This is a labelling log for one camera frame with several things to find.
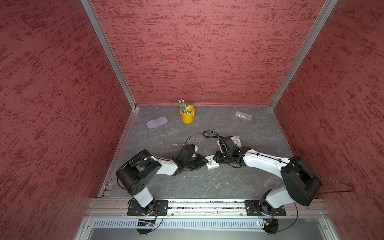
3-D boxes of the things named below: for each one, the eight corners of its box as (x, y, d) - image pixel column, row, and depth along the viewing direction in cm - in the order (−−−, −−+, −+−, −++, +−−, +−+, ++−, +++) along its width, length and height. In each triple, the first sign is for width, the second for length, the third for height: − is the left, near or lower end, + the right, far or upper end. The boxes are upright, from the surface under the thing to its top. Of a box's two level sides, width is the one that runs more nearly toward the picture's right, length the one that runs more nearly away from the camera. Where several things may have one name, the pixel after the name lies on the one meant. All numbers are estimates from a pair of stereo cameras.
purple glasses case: (148, 130, 108) (146, 127, 105) (146, 124, 111) (145, 121, 108) (169, 123, 112) (168, 119, 109) (167, 117, 116) (166, 114, 112)
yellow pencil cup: (186, 125, 110) (185, 116, 102) (180, 119, 114) (179, 110, 106) (196, 118, 114) (197, 110, 106) (190, 113, 118) (190, 104, 110)
